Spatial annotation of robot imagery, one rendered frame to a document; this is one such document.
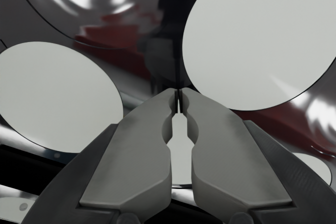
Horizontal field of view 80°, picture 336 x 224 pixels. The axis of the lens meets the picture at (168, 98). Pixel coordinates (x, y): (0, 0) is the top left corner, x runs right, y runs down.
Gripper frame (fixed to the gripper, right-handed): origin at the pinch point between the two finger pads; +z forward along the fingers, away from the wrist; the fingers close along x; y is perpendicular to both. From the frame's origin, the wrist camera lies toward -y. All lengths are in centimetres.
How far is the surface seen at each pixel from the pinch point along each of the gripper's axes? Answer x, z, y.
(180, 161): 0.1, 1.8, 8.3
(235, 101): 4.3, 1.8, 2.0
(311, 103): 9.9, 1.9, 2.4
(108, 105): -5.4, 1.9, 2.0
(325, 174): 13.6, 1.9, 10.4
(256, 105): 5.8, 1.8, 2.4
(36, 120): -11.6, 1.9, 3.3
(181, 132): 0.2, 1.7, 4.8
